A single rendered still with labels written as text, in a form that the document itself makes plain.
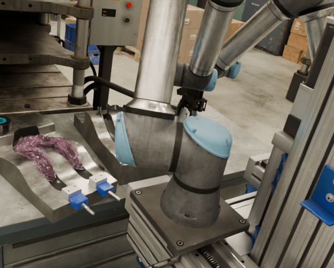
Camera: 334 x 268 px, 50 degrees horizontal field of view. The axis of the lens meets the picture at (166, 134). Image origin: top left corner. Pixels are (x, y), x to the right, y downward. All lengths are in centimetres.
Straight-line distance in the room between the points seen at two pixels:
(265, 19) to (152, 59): 49
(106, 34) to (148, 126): 134
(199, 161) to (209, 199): 11
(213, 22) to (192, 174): 39
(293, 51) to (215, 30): 718
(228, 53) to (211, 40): 24
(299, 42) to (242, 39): 689
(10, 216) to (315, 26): 111
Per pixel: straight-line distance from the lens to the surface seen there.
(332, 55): 76
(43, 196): 120
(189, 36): 541
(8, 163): 132
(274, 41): 826
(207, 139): 76
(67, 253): 147
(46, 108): 193
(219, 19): 95
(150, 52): 80
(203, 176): 81
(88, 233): 144
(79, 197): 118
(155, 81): 78
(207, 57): 104
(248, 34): 119
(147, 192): 94
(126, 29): 210
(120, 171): 133
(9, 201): 128
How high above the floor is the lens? 160
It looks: 27 degrees down
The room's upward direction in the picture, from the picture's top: 11 degrees clockwise
